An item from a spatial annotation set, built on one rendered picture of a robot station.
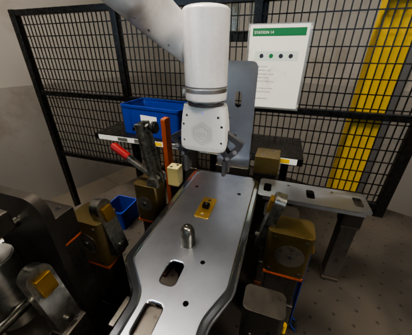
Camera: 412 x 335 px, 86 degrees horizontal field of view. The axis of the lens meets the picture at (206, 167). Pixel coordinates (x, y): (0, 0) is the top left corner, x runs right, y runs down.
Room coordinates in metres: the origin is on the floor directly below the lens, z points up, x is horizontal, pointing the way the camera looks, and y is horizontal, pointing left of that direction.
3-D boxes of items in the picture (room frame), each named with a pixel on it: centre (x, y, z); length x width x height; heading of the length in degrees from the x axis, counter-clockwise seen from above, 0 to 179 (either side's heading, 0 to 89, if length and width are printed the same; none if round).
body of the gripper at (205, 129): (0.47, 0.00, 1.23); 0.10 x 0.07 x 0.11; 72
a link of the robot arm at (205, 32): (0.47, 0.00, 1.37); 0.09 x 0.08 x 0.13; 12
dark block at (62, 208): (0.31, 0.28, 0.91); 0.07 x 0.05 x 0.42; 72
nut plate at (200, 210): (0.47, 0.00, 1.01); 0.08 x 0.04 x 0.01; 162
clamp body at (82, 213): (0.37, 0.25, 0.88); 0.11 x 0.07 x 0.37; 72
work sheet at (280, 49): (0.96, -0.27, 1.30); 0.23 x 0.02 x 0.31; 72
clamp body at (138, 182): (0.53, 0.17, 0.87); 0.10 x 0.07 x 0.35; 72
